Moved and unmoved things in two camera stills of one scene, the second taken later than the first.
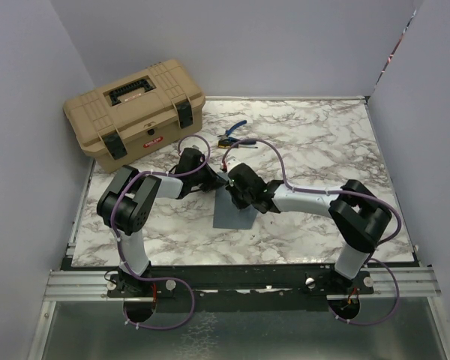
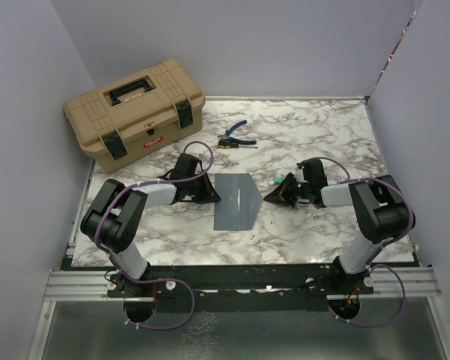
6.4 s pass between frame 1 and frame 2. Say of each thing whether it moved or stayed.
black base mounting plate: stayed
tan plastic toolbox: stayed
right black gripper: moved
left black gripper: moved
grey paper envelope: stayed
